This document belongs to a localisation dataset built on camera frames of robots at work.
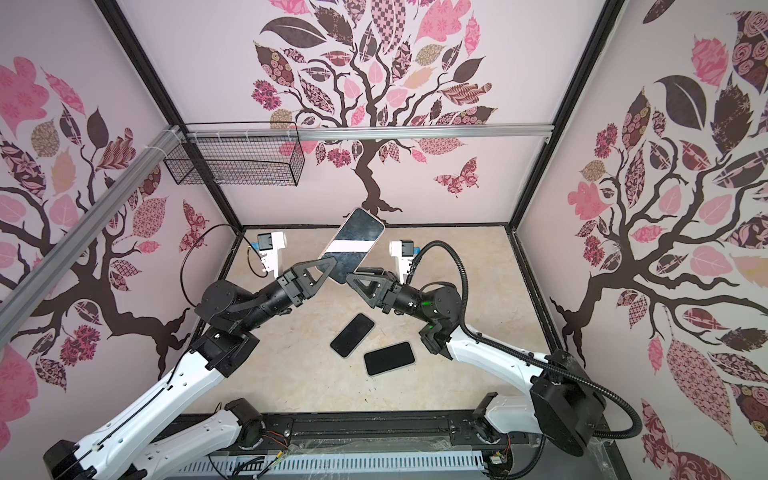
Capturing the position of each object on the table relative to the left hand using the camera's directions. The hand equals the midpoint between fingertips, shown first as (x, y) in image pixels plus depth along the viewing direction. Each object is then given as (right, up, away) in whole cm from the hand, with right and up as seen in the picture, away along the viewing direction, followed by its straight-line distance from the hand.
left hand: (339, 268), depth 55 cm
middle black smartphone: (-2, -22, +35) cm, 41 cm away
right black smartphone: (+9, -28, +31) cm, 43 cm away
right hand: (+2, -2, 0) cm, 3 cm away
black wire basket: (-40, +36, +40) cm, 67 cm away
